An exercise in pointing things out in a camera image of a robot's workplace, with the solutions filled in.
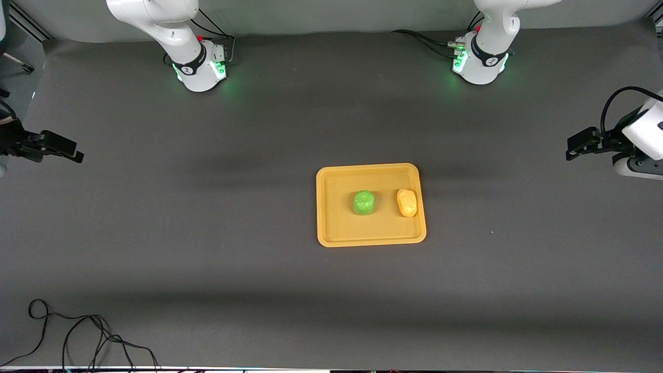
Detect yellow potato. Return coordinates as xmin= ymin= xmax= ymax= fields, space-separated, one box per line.
xmin=396 ymin=189 xmax=419 ymax=218

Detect green apple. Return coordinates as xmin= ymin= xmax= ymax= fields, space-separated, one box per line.
xmin=352 ymin=190 xmax=377 ymax=217

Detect yellow plastic tray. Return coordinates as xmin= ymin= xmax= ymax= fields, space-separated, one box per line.
xmin=316 ymin=163 xmax=427 ymax=248

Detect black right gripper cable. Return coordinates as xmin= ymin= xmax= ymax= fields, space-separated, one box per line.
xmin=0 ymin=98 xmax=19 ymax=126

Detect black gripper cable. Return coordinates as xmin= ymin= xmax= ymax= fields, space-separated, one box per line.
xmin=601 ymin=86 xmax=663 ymax=136
xmin=0 ymin=98 xmax=19 ymax=126

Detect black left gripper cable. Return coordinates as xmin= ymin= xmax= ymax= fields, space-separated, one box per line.
xmin=601 ymin=86 xmax=663 ymax=136

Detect loose black looped cable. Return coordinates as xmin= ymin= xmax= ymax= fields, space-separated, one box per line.
xmin=0 ymin=299 xmax=161 ymax=373

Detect black left arm base cables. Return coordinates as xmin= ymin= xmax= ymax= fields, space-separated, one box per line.
xmin=391 ymin=10 xmax=485 ymax=59

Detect black arm base cables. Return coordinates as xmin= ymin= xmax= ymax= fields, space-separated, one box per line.
xmin=165 ymin=8 xmax=237 ymax=66
xmin=391 ymin=10 xmax=485 ymax=59

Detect black right arm base cables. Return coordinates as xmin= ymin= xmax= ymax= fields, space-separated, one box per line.
xmin=165 ymin=8 xmax=237 ymax=66

